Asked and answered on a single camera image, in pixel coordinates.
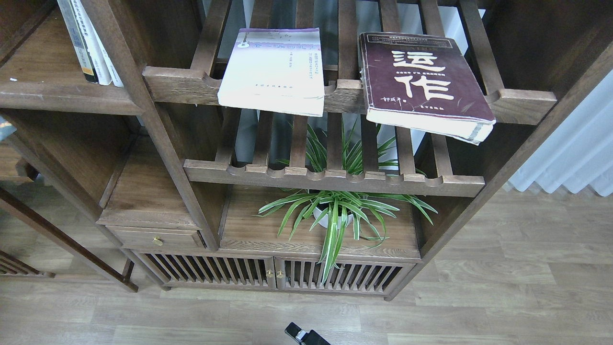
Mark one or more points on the white curtain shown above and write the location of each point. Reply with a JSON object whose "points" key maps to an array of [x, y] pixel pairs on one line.
{"points": [[579, 153]]}

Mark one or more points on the maroon thick book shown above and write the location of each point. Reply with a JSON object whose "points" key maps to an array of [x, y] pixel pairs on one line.
{"points": [[423, 82]]}

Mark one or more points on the green spider plant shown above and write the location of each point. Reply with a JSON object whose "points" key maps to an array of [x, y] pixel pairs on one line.
{"points": [[338, 206]]}

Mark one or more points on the green yellow paperback book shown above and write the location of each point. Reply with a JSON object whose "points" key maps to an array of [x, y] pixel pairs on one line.
{"points": [[6, 129]]}

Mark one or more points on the thin white upright book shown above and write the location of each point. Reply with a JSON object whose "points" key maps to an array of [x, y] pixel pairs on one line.
{"points": [[112, 70]]}

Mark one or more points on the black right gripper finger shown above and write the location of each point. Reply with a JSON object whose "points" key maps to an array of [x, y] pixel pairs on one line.
{"points": [[303, 337]]}

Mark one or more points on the white purple paperback book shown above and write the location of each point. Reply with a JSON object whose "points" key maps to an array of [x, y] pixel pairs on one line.
{"points": [[277, 70]]}

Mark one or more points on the dark wooden bookshelf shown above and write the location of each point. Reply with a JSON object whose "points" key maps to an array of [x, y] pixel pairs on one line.
{"points": [[157, 157]]}

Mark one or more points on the dark spine upright book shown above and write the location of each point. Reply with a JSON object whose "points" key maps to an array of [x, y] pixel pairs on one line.
{"points": [[77, 41]]}

